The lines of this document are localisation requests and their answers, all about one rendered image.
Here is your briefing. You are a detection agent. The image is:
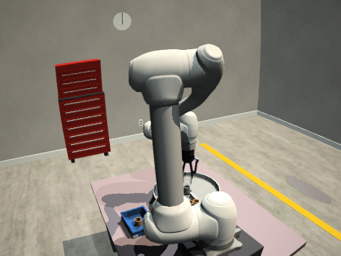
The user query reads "blue crate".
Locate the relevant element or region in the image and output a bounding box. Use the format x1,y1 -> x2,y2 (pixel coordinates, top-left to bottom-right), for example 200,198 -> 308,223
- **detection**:
121,206 -> 147,239

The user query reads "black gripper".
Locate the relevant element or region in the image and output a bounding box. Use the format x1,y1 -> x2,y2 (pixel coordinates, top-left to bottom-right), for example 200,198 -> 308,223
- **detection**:
181,150 -> 199,183

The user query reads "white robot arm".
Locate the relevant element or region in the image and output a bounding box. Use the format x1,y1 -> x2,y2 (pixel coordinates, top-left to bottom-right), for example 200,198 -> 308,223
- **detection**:
129,44 -> 242,256

